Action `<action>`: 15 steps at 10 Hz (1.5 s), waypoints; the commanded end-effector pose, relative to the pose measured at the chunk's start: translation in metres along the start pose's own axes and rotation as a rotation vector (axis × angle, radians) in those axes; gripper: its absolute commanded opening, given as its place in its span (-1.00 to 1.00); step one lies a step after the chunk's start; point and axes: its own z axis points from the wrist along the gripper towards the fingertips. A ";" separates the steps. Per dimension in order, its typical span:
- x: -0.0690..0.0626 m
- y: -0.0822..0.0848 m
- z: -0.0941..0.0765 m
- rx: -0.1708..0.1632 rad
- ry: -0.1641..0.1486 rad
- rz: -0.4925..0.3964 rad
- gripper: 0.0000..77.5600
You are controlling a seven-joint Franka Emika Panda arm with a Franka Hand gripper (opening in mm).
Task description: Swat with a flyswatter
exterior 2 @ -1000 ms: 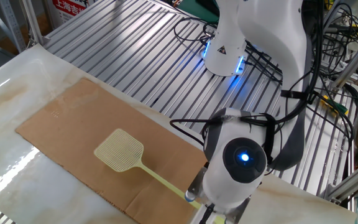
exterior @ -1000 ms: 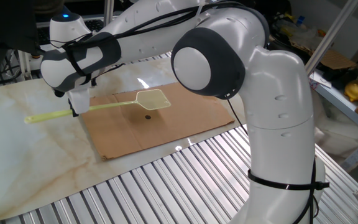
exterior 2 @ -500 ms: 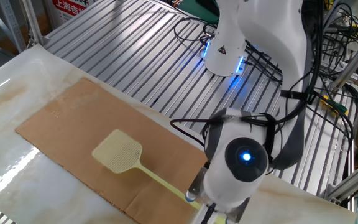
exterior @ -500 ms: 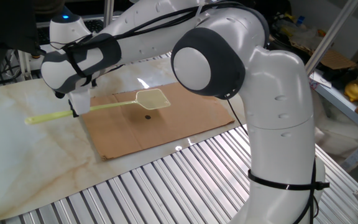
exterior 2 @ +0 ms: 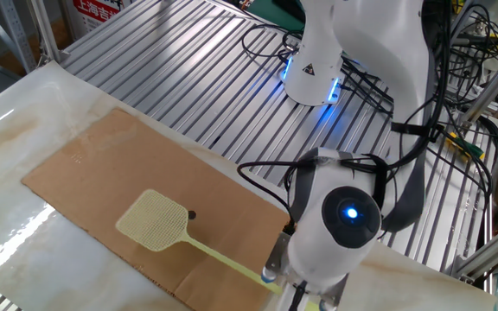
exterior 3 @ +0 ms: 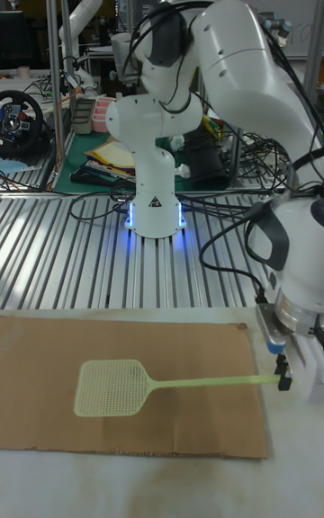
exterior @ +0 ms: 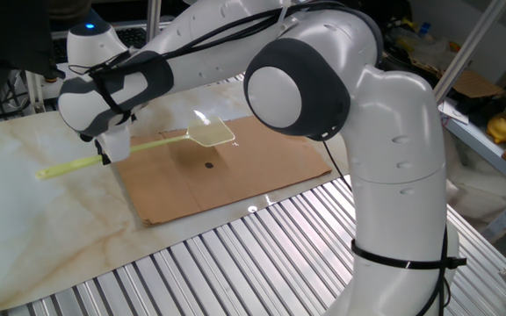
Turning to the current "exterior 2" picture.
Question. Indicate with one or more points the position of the brown cardboard sheet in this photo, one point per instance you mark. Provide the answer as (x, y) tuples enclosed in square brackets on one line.
[(102, 173)]

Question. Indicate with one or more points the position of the yellow-green plastic flyswatter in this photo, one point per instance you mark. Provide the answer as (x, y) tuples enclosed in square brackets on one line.
[(154, 220)]

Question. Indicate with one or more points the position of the grey perforated post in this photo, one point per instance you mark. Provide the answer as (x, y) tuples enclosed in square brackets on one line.
[(15, 34)]

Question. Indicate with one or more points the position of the small black dot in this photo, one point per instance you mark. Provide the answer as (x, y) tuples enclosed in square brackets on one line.
[(193, 214)]

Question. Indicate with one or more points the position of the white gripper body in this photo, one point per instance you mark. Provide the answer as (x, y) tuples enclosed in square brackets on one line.
[(288, 302)]

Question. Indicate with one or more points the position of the marble pattern board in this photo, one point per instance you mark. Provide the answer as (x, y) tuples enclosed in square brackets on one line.
[(404, 285)]

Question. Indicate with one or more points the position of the aluminium frame rail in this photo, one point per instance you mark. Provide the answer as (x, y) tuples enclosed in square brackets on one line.
[(491, 255)]

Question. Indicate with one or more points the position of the yellow and green connector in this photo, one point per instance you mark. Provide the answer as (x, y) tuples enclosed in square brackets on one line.
[(469, 149)]

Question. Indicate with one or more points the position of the aluminium frame post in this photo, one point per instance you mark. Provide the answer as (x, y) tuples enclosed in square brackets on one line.
[(491, 86), (43, 30)]

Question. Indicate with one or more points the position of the silver wrist mount blue ends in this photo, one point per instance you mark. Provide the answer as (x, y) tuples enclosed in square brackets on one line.
[(277, 255)]

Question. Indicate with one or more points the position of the dark green mat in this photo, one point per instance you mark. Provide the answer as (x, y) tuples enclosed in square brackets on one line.
[(275, 19)]

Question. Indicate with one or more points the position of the red and white sign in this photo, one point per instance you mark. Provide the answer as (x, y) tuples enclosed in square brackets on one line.
[(97, 15)]

